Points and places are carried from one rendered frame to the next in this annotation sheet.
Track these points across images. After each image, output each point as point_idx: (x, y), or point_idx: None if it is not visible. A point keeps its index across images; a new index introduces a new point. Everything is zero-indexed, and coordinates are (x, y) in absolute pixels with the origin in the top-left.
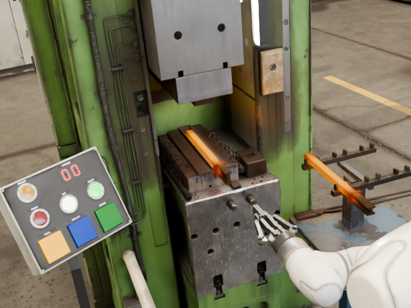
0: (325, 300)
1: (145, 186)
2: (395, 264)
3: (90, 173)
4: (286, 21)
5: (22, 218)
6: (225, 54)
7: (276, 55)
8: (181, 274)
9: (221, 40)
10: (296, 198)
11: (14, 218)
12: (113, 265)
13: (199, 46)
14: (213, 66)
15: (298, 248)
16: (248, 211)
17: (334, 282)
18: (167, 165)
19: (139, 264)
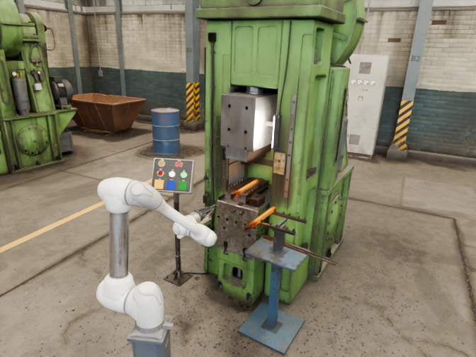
0: (173, 230)
1: (220, 190)
2: (105, 179)
3: (185, 168)
4: (290, 142)
5: (155, 170)
6: (246, 144)
7: (281, 156)
8: None
9: (244, 137)
10: (287, 236)
11: (153, 168)
12: None
13: (236, 137)
14: (240, 146)
15: (190, 214)
16: (241, 219)
17: (178, 225)
18: None
19: (211, 222)
